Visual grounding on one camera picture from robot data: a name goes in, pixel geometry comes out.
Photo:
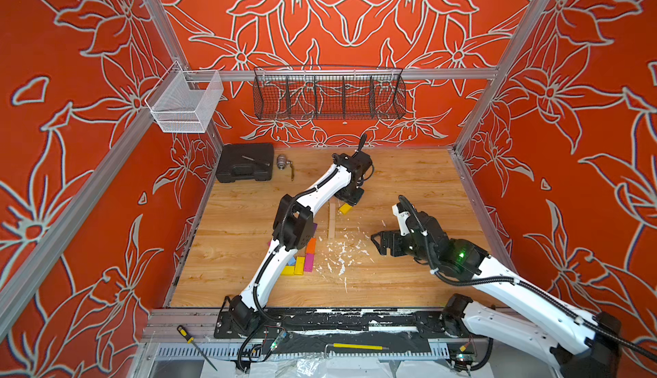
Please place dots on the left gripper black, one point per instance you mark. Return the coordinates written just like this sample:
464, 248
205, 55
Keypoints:
359, 192

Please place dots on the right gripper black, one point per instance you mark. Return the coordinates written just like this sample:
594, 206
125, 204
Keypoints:
396, 247

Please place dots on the yellow block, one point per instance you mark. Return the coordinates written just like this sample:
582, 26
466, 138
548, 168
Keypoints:
288, 271
345, 208
299, 267

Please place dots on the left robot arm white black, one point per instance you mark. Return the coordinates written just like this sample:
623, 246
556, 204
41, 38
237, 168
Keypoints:
293, 229

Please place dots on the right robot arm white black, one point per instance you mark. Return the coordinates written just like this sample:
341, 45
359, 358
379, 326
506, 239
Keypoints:
572, 341

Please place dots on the orange block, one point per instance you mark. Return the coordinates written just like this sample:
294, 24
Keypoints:
311, 247

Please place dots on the magenta block lower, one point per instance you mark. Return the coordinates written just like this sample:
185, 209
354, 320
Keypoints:
309, 263

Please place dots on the metal ball valve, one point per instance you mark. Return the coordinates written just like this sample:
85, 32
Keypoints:
283, 162

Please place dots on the yellow pencil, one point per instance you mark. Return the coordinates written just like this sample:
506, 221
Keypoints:
375, 348

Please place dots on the black plastic tool case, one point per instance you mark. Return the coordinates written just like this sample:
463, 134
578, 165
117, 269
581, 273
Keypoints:
246, 161

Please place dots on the white mesh basket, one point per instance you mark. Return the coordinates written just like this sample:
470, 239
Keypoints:
184, 101

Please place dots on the yellow black screwdriver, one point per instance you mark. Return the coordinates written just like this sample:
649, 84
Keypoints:
191, 340

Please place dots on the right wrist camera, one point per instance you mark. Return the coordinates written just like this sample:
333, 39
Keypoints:
401, 215

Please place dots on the black wire basket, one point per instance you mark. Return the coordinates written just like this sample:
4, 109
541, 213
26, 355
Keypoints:
329, 93

